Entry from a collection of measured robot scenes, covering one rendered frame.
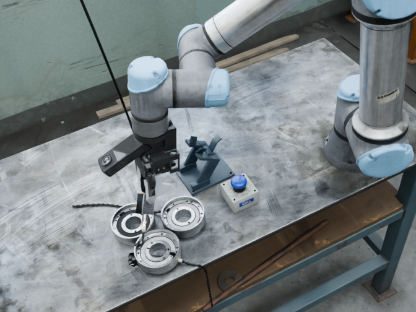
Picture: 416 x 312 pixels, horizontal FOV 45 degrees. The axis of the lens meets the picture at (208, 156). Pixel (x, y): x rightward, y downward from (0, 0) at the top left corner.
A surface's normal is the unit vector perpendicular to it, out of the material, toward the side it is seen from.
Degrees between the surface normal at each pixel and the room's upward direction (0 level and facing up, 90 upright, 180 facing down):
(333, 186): 0
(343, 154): 72
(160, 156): 8
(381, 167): 98
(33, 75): 90
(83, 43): 90
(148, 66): 8
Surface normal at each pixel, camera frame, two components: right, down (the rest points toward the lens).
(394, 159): 0.11, 0.80
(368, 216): -0.09, -0.69
